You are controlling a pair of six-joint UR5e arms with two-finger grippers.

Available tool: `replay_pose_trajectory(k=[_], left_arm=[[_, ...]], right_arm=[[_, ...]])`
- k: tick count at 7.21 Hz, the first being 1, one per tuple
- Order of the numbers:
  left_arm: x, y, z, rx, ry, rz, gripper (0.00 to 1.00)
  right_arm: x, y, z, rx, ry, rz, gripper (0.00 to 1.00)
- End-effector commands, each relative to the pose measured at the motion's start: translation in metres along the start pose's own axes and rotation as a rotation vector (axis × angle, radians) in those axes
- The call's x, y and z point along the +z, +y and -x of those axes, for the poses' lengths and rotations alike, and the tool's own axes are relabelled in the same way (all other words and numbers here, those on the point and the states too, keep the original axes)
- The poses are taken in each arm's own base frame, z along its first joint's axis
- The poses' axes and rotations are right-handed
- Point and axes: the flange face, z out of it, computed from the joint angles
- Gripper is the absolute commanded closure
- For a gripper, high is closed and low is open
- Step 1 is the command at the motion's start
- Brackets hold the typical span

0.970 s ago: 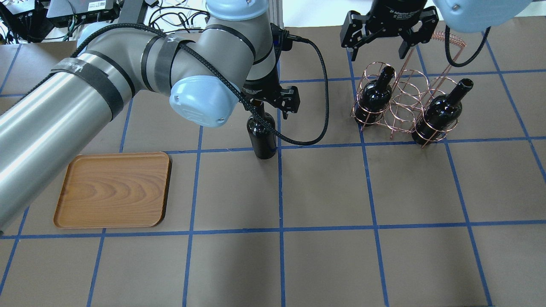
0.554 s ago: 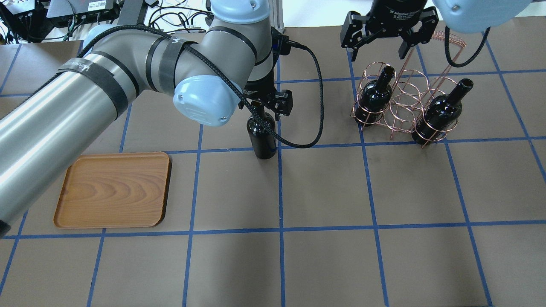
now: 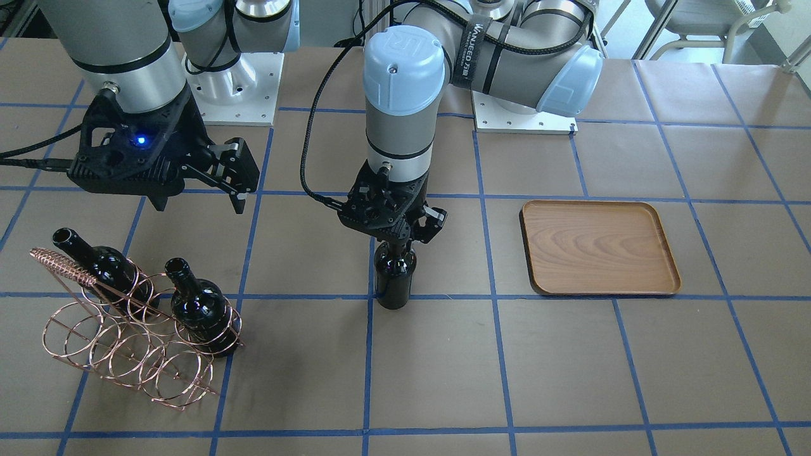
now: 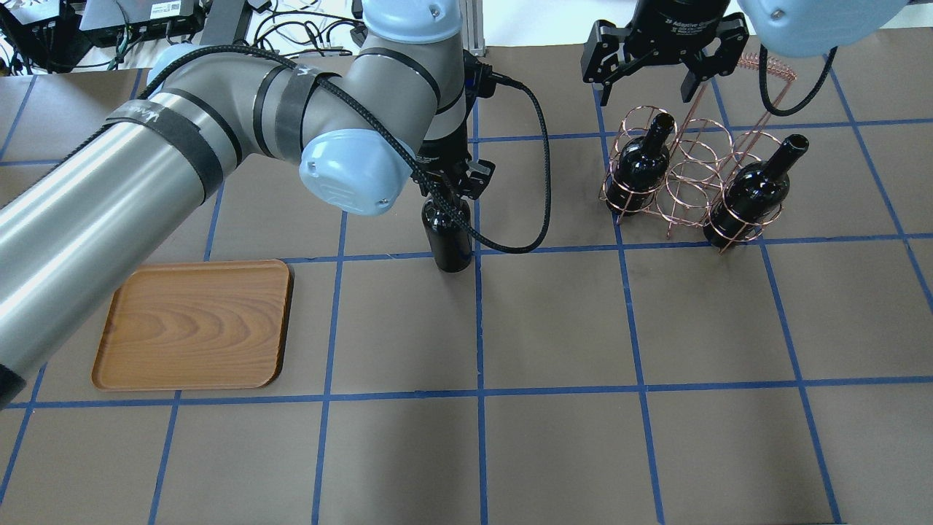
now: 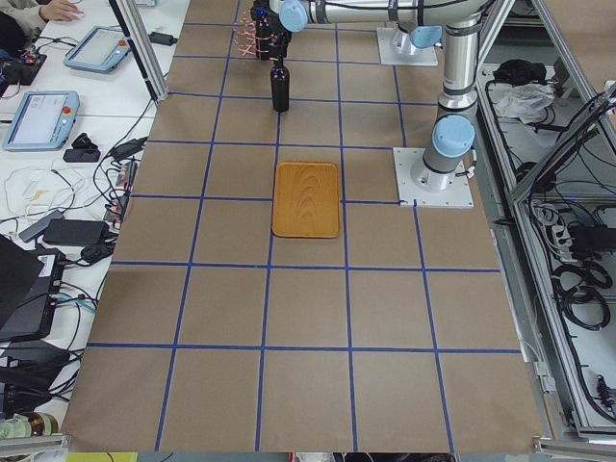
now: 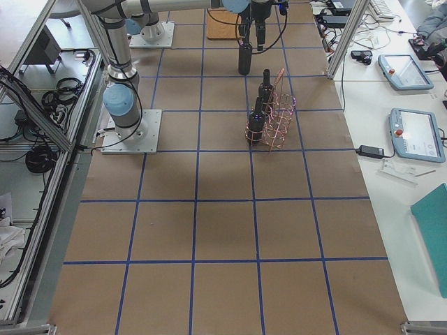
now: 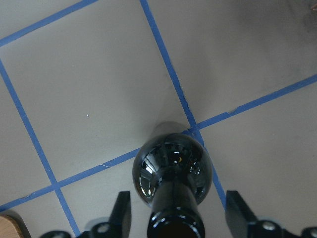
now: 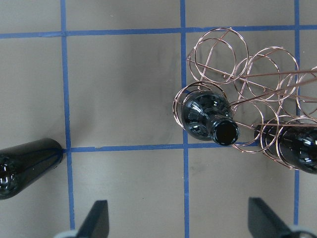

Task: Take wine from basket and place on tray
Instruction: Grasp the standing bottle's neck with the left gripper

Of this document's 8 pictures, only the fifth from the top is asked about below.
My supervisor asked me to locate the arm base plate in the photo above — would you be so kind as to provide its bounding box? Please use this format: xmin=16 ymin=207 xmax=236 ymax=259
xmin=376 ymin=27 xmax=438 ymax=66
xmin=393 ymin=147 xmax=474 ymax=209

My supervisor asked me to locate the person hand on desk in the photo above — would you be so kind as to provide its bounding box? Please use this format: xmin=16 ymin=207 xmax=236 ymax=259
xmin=39 ymin=0 xmax=83 ymax=22

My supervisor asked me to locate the black power adapter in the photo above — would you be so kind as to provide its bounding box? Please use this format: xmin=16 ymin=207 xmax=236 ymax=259
xmin=42 ymin=218 xmax=109 ymax=246

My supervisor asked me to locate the black laptop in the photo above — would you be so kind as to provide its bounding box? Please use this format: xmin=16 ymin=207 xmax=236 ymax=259
xmin=1 ymin=237 xmax=65 ymax=343

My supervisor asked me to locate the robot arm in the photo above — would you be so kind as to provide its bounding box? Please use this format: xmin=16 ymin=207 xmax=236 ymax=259
xmin=249 ymin=0 xmax=487 ymax=193

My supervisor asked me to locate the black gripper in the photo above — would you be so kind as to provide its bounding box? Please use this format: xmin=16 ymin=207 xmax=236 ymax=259
xmin=254 ymin=7 xmax=292 ymax=61

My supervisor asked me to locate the blue teach pendant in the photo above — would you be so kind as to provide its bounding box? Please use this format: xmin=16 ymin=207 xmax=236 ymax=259
xmin=2 ymin=90 xmax=80 ymax=152
xmin=64 ymin=26 xmax=131 ymax=73

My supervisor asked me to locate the blue teach pendant near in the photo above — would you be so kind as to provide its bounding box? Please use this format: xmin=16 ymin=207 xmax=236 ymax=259
xmin=2 ymin=90 xmax=80 ymax=152

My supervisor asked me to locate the blue teach pendant far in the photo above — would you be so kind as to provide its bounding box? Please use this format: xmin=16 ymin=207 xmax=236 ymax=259
xmin=64 ymin=26 xmax=131 ymax=73

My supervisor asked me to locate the copper wire wine basket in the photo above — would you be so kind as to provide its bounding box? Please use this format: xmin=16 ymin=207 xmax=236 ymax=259
xmin=234 ymin=9 xmax=262 ymax=60

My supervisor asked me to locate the aluminium frame post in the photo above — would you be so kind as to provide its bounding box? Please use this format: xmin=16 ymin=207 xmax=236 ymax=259
xmin=110 ymin=0 xmax=168 ymax=103

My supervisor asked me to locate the wooden tray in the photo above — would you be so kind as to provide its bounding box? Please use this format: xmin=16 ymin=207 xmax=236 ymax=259
xmin=271 ymin=160 xmax=341 ymax=239

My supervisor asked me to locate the dark wine bottle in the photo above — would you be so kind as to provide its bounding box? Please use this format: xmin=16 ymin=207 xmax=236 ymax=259
xmin=269 ymin=57 xmax=291 ymax=113

